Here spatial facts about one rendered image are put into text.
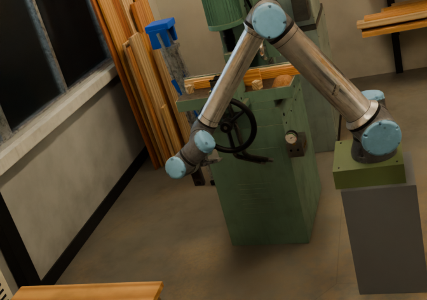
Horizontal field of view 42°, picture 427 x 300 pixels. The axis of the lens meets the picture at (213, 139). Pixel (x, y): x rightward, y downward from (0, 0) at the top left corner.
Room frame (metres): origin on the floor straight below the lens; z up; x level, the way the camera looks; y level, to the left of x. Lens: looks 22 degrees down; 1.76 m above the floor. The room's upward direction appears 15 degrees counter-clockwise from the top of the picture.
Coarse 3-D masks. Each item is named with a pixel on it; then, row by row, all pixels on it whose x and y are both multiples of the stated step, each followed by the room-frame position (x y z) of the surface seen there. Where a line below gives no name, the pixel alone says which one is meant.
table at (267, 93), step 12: (264, 84) 2.60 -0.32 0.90; (180, 96) 2.78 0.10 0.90; (192, 96) 2.73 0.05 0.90; (204, 96) 2.67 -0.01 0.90; (252, 96) 2.55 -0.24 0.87; (264, 96) 2.53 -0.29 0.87; (276, 96) 2.50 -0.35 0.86; (288, 96) 2.48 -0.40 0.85; (180, 108) 2.70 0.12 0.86; (192, 108) 2.68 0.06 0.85
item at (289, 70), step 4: (280, 68) 2.66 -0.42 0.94; (284, 68) 2.64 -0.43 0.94; (288, 68) 2.63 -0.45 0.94; (292, 68) 2.62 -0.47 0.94; (264, 72) 2.68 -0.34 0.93; (268, 72) 2.67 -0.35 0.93; (272, 72) 2.66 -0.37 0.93; (276, 72) 2.65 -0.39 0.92; (280, 72) 2.65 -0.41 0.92; (284, 72) 2.64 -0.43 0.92; (288, 72) 2.63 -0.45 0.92; (292, 72) 2.62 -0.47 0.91; (296, 72) 2.61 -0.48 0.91; (264, 76) 2.68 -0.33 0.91; (268, 76) 2.67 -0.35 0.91; (272, 76) 2.66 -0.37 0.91; (276, 76) 2.65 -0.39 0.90; (200, 80) 2.83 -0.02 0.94; (204, 80) 2.81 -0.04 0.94; (208, 80) 2.79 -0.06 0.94; (196, 84) 2.82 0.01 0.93; (200, 84) 2.81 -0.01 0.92; (204, 84) 2.81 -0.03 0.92; (208, 84) 2.80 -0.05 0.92; (196, 88) 2.83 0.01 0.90
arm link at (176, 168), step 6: (174, 156) 2.02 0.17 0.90; (180, 156) 2.01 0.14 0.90; (168, 162) 2.02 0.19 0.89; (174, 162) 2.00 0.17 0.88; (180, 162) 1.99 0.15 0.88; (168, 168) 2.01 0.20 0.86; (174, 168) 2.00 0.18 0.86; (180, 168) 1.99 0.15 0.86; (186, 168) 2.00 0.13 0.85; (192, 168) 2.01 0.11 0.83; (168, 174) 2.01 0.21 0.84; (174, 174) 2.00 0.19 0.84; (180, 174) 1.98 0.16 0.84; (186, 174) 2.01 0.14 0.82
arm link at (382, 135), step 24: (264, 0) 2.01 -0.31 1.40; (264, 24) 1.91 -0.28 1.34; (288, 24) 1.92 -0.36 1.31; (288, 48) 1.91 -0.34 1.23; (312, 48) 1.92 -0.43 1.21; (312, 72) 1.90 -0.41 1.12; (336, 72) 1.91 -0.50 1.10; (336, 96) 1.89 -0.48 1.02; (360, 96) 1.90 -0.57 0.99; (360, 120) 1.88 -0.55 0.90; (384, 120) 1.85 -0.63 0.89; (384, 144) 1.84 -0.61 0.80
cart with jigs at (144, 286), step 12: (24, 288) 1.98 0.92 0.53; (36, 288) 1.95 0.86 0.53; (48, 288) 1.93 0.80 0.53; (60, 288) 1.91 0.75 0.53; (72, 288) 1.88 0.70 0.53; (84, 288) 1.86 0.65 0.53; (96, 288) 1.84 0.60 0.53; (108, 288) 1.82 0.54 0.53; (120, 288) 1.80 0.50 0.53; (132, 288) 1.77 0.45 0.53; (144, 288) 1.75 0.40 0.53; (156, 288) 1.73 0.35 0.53
